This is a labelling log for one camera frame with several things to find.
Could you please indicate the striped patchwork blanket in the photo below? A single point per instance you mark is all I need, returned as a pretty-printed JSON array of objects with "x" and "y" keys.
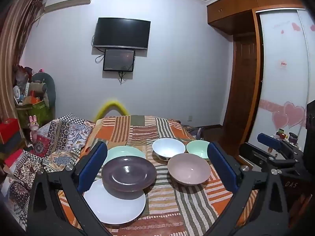
[{"x": 172, "y": 206}]

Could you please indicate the pink bunny toy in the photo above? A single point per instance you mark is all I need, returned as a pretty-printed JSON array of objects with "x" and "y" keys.
[{"x": 34, "y": 127}]

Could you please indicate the yellow foam tube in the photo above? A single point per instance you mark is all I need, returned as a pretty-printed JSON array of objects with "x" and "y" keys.
[{"x": 112, "y": 103}]

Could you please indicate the green plate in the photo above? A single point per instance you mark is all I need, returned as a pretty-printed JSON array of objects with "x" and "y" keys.
[{"x": 120, "y": 151}]

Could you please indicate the wooden wardrobe cabinet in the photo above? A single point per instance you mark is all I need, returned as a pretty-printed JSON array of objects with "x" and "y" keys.
[{"x": 236, "y": 9}]

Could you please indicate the small black wall monitor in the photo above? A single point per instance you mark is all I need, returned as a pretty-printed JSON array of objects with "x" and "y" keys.
[{"x": 118, "y": 59}]

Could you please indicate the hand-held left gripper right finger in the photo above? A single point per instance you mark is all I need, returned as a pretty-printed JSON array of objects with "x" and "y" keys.
[{"x": 222, "y": 169}]

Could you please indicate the purple plate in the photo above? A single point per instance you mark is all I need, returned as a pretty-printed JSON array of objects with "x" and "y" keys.
[{"x": 128, "y": 174}]

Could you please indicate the small dark jar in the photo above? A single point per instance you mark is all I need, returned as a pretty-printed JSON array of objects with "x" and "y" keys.
[{"x": 292, "y": 137}]

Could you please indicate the green bowl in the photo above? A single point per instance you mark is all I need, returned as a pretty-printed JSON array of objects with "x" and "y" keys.
[{"x": 196, "y": 148}]

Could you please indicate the black wall television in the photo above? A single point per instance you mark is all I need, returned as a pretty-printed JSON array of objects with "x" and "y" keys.
[{"x": 121, "y": 33}]

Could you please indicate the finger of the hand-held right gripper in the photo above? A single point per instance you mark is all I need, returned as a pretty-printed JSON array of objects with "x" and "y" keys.
[
  {"x": 270, "y": 141},
  {"x": 256, "y": 154}
]

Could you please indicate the green cardboard box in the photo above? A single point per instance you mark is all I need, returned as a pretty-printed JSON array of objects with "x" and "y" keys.
[{"x": 39, "y": 113}]

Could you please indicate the wooden door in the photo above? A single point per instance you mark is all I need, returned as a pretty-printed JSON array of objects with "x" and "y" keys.
[{"x": 242, "y": 91}]

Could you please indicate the white sliding wardrobe door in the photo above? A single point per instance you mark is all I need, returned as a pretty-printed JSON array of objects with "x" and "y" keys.
[{"x": 283, "y": 83}]

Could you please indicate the patterned quilt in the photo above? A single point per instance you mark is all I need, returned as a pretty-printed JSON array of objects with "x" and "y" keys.
[{"x": 59, "y": 137}]

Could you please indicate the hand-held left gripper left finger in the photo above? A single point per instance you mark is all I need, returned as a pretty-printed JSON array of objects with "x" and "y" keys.
[{"x": 91, "y": 169}]

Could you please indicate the small red label sticker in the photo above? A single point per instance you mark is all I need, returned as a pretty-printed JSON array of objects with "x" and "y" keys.
[{"x": 283, "y": 64}]

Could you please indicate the red box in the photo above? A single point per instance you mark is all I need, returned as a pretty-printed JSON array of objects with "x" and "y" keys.
[{"x": 8, "y": 130}]

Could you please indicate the white bowl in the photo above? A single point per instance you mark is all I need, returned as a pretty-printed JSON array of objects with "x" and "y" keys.
[{"x": 167, "y": 146}]

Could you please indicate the striped brown curtain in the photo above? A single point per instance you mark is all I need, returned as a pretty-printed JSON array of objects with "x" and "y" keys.
[{"x": 14, "y": 41}]

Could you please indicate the white plate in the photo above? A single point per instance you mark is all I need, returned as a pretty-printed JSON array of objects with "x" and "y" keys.
[{"x": 113, "y": 206}]

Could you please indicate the dark bag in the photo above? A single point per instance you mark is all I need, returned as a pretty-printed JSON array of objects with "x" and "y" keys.
[{"x": 194, "y": 132}]

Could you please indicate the pink bowl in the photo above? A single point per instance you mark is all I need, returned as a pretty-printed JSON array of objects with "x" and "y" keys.
[{"x": 189, "y": 169}]

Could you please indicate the dark flat box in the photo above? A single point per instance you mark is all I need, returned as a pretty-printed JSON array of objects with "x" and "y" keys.
[{"x": 12, "y": 145}]

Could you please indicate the orange box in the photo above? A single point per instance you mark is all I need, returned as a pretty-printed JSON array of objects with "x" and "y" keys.
[{"x": 34, "y": 100}]

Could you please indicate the large pink heart decal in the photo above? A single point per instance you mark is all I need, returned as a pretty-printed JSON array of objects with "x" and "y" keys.
[{"x": 295, "y": 114}]

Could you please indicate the small pink heart decal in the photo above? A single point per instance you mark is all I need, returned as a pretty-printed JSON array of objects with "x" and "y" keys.
[{"x": 279, "y": 119}]

